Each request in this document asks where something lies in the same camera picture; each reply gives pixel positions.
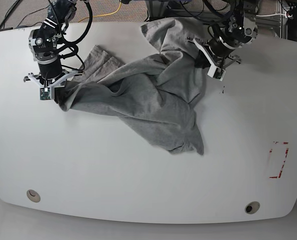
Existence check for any left table cable grommet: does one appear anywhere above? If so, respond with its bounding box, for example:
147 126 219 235
26 189 41 203

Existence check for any right table cable grommet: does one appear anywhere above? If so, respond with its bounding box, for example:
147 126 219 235
244 201 261 215

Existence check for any aluminium frame stand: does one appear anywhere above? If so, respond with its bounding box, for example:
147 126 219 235
144 0 170 20

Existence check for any yellow cable on floor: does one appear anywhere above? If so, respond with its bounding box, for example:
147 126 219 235
77 2 121 23

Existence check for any red tape rectangle marking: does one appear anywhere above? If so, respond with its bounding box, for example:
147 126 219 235
266 141 289 179

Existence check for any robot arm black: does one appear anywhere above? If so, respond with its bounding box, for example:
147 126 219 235
190 0 259 81
23 0 93 101

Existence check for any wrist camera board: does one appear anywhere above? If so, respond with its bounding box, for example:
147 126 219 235
39 87 51 101
213 68 226 81

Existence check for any white cable on floor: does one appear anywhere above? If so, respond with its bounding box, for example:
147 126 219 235
255 12 287 19

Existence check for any grey t-shirt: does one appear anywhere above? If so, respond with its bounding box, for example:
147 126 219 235
58 17 206 155

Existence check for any table cable grommet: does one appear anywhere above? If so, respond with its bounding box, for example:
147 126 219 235
26 189 41 203
244 201 261 215

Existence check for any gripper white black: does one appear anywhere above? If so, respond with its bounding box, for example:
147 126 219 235
23 58 83 105
187 36 243 79

